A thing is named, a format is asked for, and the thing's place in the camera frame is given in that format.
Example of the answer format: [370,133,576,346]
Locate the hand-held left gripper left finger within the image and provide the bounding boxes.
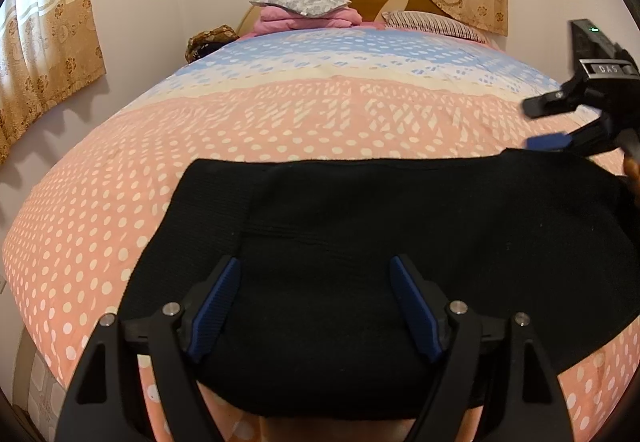
[55,254,243,442]

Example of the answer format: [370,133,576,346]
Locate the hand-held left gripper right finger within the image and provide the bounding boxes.
[389,253,573,442]

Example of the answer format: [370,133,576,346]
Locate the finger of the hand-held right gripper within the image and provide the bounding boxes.
[525,114,622,158]
[522,72,602,119]

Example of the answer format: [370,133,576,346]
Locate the black pants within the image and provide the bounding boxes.
[120,147,640,418]

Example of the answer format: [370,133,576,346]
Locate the person's right hand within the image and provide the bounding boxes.
[622,154,640,195]

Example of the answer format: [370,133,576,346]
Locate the striped pillow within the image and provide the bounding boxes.
[382,11,488,44]

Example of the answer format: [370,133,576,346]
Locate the pink polka dot bedspread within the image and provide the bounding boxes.
[0,27,640,442]

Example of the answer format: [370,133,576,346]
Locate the pink folded blanket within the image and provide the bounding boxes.
[254,6,362,34]

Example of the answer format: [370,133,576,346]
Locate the grey floral pillow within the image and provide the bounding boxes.
[250,0,349,18]

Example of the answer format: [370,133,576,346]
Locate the brown patterned bag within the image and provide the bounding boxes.
[185,24,240,64]

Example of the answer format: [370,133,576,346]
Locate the beige floral side curtain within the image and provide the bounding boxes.
[0,0,107,165]

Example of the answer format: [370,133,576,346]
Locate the beige bed side rail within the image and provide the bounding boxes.
[12,334,68,430]

